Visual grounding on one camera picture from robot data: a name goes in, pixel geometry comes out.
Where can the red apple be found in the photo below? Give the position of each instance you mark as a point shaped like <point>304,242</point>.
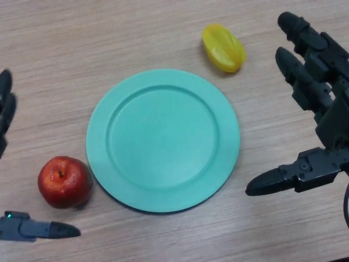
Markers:
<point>64,183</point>

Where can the green round plate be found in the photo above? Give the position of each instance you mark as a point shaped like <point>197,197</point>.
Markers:
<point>163,142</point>

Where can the yellow starfruit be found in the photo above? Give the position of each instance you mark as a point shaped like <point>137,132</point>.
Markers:
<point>223,49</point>

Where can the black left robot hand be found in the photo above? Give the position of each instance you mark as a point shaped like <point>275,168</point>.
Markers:
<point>24,227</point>

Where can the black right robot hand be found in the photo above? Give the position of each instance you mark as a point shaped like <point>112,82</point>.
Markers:
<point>321,169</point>

